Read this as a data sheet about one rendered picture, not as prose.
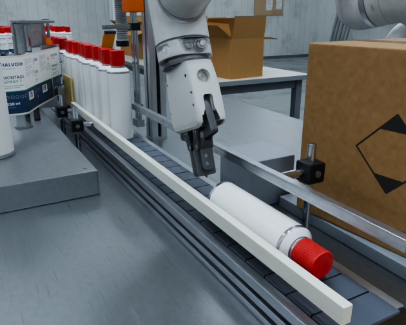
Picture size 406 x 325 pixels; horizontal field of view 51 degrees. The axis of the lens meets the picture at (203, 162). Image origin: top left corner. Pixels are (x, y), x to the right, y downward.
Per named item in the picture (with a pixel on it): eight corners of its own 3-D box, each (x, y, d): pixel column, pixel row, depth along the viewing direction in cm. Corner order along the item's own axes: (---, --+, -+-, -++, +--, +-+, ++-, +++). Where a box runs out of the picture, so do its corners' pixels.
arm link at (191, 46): (220, 33, 63) (224, 53, 64) (194, 51, 71) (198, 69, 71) (169, 35, 60) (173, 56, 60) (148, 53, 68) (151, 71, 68)
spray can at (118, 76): (108, 137, 102) (101, 49, 96) (128, 135, 105) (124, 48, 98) (115, 143, 98) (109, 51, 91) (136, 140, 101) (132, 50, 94)
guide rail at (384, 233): (94, 88, 129) (93, 84, 128) (98, 88, 129) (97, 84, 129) (405, 254, 40) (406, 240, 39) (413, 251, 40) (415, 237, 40)
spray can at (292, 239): (207, 184, 60) (306, 250, 43) (238, 178, 63) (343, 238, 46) (207, 217, 62) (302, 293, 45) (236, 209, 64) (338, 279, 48)
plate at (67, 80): (64, 102, 136) (62, 73, 133) (67, 102, 136) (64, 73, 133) (71, 108, 128) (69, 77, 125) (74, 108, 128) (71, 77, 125)
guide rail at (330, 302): (71, 108, 127) (70, 102, 127) (75, 108, 128) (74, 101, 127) (341, 327, 38) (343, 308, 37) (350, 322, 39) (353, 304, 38)
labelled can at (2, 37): (11, 59, 282) (6, 27, 275) (9, 60, 277) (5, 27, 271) (2, 60, 281) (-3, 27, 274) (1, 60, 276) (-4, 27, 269)
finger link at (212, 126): (223, 115, 60) (213, 144, 63) (200, 82, 64) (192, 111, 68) (216, 116, 59) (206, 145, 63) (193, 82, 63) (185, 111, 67)
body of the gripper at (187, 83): (222, 47, 63) (234, 122, 63) (192, 65, 72) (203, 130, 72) (176, 49, 59) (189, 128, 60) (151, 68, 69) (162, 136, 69)
